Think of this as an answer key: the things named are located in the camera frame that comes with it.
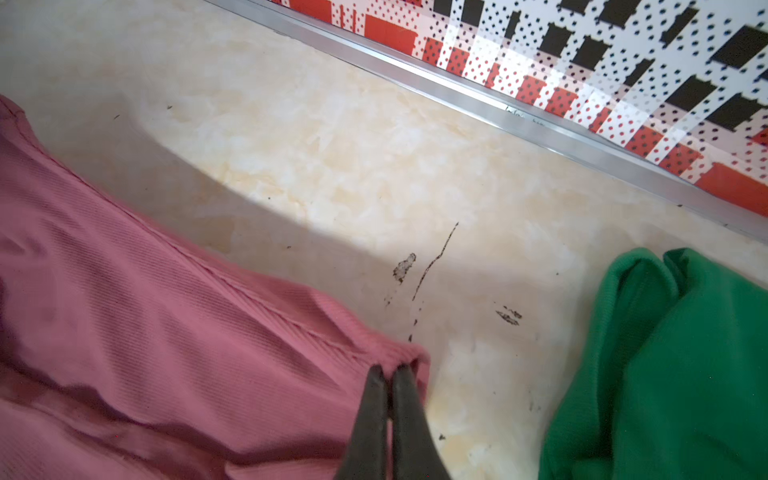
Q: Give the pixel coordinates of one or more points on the green tank top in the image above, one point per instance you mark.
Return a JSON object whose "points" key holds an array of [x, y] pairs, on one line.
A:
{"points": [[673, 377]]}

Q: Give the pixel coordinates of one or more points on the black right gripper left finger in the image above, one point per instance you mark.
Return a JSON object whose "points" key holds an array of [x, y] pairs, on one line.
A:
{"points": [[366, 456]]}

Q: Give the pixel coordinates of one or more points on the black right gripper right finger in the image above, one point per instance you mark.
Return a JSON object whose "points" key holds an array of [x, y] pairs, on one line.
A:
{"points": [[414, 453]]}

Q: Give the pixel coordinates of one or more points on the pink tank top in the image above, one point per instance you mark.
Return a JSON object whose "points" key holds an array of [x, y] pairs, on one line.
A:
{"points": [[129, 353]]}

